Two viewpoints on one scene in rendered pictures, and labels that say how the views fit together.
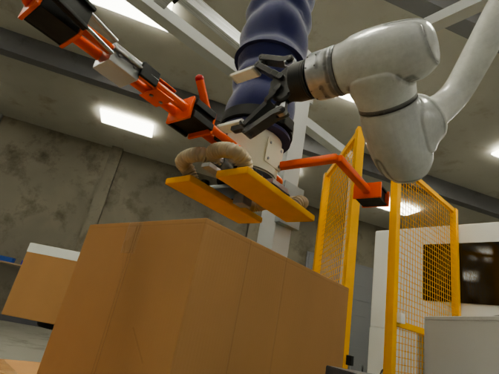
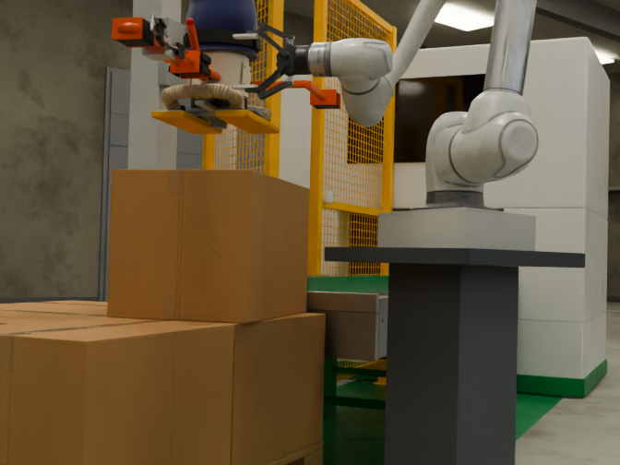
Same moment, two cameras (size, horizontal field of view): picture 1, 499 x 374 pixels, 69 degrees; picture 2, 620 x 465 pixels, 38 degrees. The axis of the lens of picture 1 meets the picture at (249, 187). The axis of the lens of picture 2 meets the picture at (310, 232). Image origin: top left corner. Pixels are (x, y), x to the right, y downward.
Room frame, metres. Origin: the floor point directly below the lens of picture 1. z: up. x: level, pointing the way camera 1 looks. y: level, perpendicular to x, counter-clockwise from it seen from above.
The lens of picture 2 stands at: (-1.51, 0.98, 0.71)
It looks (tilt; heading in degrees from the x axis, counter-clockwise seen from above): 2 degrees up; 333
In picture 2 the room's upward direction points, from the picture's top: 2 degrees clockwise
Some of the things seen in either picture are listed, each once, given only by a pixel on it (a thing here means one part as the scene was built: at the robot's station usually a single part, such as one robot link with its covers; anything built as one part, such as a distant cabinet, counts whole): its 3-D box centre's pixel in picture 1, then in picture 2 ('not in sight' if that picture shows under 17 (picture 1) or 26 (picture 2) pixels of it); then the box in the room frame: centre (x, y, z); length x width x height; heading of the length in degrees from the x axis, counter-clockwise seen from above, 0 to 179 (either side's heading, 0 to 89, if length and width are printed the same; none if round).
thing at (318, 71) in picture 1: (326, 74); (321, 59); (0.54, -0.10, 1.24); 0.09 x 0.06 x 0.09; 140
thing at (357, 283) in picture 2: not in sight; (363, 283); (2.33, -1.31, 0.60); 1.60 x 0.11 x 0.09; 129
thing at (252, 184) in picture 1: (270, 193); (249, 117); (0.92, -0.06, 1.13); 0.34 x 0.10 x 0.05; 140
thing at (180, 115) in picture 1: (191, 118); (189, 65); (0.79, 0.17, 1.24); 0.10 x 0.08 x 0.06; 50
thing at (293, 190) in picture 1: (289, 205); (175, 55); (2.35, -0.30, 1.62); 0.20 x 0.05 x 0.30; 129
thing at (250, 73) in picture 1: (245, 75); (246, 36); (0.67, 0.06, 1.30); 0.07 x 0.03 x 0.01; 50
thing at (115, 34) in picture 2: (55, 17); (134, 32); (0.53, 0.41, 1.23); 0.08 x 0.07 x 0.05; 140
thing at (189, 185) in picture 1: (218, 197); (188, 118); (1.04, 0.08, 1.13); 0.34 x 0.10 x 0.05; 140
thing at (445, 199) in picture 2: not in sight; (459, 205); (0.47, -0.50, 0.87); 0.22 x 0.18 x 0.06; 107
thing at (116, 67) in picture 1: (118, 65); (159, 48); (0.62, 0.31, 1.23); 0.07 x 0.07 x 0.04; 50
